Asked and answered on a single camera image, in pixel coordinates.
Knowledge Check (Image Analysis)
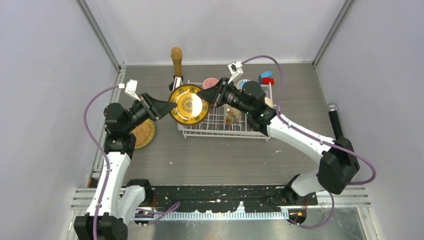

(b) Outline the blue ceramic mug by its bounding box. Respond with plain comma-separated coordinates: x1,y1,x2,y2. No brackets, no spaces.
235,79,250,90

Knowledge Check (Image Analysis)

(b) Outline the red blue toy brick stack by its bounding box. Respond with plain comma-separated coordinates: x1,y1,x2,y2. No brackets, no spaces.
258,71,275,85

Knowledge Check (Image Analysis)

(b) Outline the white wire dish rack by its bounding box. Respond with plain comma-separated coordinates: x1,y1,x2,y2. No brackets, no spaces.
177,105,270,141

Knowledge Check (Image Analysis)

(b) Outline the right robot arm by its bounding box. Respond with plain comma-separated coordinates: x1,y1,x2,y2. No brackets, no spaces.
197,77,360,205

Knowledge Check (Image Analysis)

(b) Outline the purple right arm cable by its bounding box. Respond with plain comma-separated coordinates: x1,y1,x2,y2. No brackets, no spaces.
241,54,378,186

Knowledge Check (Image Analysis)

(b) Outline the white floral bowl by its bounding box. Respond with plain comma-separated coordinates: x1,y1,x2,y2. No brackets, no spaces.
224,104,241,125

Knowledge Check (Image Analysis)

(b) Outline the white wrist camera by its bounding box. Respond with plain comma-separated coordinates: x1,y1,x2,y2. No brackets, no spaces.
228,61,244,83
118,79,141,102

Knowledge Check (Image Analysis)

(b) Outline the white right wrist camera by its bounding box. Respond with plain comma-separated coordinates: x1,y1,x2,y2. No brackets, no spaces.
228,61,244,83

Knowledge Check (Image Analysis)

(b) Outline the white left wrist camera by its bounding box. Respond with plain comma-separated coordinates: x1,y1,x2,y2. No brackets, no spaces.
118,79,141,102

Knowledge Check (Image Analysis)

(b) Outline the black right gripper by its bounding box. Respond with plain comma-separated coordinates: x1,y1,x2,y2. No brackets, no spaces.
196,78,253,117

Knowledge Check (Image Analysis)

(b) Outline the cream green ceramic mug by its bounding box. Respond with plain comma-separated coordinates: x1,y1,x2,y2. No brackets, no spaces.
264,97,274,108

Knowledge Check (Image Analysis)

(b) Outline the small yellow patterned plate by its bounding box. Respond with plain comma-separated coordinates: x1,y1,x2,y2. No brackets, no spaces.
169,84,210,126

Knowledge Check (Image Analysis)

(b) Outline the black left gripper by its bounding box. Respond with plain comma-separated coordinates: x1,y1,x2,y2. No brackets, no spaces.
124,93,177,133

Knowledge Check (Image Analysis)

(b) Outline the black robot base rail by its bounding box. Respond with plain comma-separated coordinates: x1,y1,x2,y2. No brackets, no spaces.
134,185,318,224

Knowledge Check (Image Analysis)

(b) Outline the large yellow woven plate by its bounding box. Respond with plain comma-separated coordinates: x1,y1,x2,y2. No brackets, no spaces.
131,119,156,149

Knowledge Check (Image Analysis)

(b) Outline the pink ceramic mug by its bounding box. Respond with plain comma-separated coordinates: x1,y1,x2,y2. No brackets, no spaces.
202,77,219,90

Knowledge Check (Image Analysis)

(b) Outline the black microphone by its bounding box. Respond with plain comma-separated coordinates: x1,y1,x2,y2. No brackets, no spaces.
326,103,343,140

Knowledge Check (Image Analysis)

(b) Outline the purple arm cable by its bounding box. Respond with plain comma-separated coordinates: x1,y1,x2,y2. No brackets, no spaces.
241,54,378,186
82,85,125,240

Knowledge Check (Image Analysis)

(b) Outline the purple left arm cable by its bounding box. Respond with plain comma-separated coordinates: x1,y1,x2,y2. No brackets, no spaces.
82,85,125,240

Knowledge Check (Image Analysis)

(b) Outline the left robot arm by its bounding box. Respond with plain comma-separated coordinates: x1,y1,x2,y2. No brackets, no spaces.
73,93,177,240

